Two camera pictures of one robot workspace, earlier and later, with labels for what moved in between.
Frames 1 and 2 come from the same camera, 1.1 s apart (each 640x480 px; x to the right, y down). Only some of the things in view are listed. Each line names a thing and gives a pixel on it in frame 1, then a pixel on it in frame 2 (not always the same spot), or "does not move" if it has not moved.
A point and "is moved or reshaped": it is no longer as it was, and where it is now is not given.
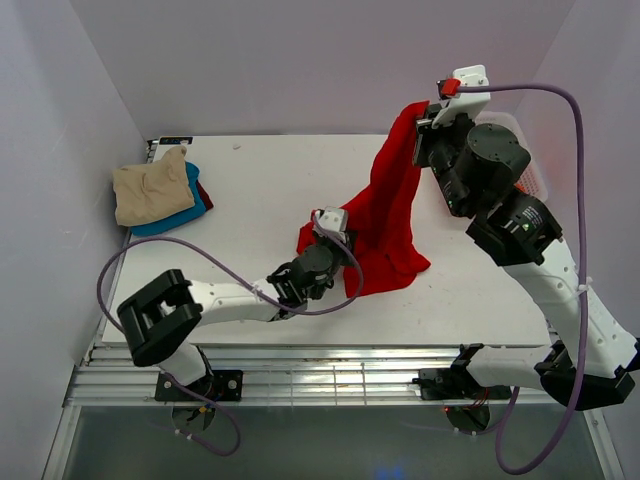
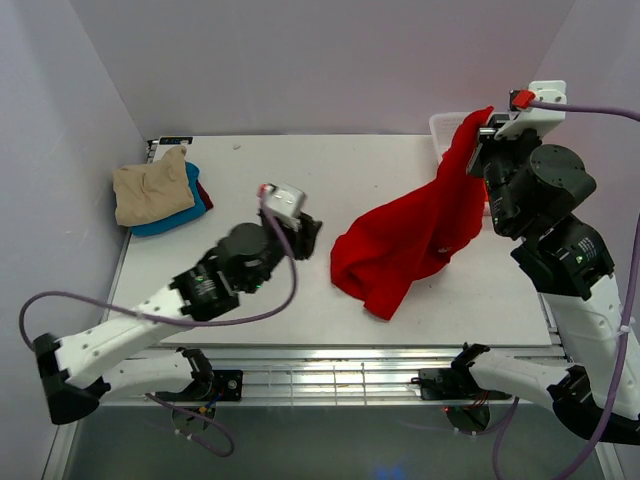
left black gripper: [344, 244] -> [305, 236]
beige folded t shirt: [147, 191] does not move
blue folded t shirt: [199, 208] does not move
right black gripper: [423, 138] -> [482, 156]
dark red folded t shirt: [205, 196] does not move
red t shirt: [389, 247] is moved or reshaped
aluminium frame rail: [292, 376] does not move
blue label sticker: [175, 140] does not move
